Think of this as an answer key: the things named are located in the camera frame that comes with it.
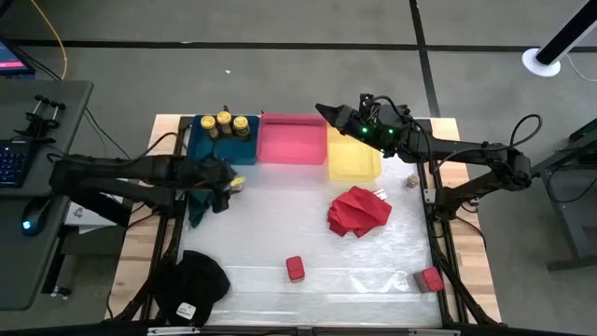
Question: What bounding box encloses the black keyboard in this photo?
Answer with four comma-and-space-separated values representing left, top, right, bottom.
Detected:
0, 139, 30, 189

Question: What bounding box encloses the glossy white table mat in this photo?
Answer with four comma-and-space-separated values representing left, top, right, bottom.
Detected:
179, 125, 443, 327

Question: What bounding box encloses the black clamp stand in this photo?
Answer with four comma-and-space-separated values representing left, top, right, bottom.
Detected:
13, 94, 66, 144

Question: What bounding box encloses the black metal cart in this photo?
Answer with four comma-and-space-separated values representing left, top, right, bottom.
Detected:
512, 119, 597, 272

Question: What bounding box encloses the white floor cable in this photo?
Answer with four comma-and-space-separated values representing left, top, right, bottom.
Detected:
566, 53, 597, 83

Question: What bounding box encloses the yellow plastic bin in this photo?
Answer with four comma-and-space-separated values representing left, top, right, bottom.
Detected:
326, 123, 383, 182

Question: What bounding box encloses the pink plastic bin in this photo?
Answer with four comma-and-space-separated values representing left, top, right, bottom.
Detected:
257, 113, 329, 166

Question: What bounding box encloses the teal cloth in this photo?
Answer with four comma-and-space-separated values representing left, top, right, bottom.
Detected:
187, 156, 234, 230

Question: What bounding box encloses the black computer mouse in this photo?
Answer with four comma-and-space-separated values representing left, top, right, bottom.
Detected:
19, 198, 51, 238

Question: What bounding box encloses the blue plastic bin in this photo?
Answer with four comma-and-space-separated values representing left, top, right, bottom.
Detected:
186, 114, 260, 167

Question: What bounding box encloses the white and black floor stand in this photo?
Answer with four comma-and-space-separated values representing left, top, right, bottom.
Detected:
521, 0, 597, 78

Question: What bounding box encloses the black metal table frame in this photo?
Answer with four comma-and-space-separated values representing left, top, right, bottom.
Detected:
139, 102, 500, 336

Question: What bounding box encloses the red-lid patterned spice tin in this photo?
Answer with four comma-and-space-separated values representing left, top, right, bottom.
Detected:
285, 255, 307, 283

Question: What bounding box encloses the white printed paper box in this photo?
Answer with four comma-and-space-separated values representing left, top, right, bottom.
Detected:
62, 200, 127, 234

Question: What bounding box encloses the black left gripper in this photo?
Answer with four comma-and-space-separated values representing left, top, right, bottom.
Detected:
184, 157, 239, 215

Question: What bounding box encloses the red cloth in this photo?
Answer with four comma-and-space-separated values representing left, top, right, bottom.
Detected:
326, 185, 393, 239

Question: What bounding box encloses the grey desk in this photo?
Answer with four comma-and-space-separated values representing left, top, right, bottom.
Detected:
0, 79, 94, 312

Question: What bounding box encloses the red block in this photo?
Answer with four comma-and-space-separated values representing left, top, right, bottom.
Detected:
412, 266, 445, 294

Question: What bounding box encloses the black knit beanie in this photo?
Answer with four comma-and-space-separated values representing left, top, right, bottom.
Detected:
153, 249, 232, 328

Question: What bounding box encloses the yellow cable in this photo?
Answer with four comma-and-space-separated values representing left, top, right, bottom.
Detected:
28, 0, 69, 81

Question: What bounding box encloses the monitor with pink screen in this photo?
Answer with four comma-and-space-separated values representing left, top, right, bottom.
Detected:
0, 41, 36, 78

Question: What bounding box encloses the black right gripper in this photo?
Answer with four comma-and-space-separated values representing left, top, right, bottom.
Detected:
315, 103, 415, 156

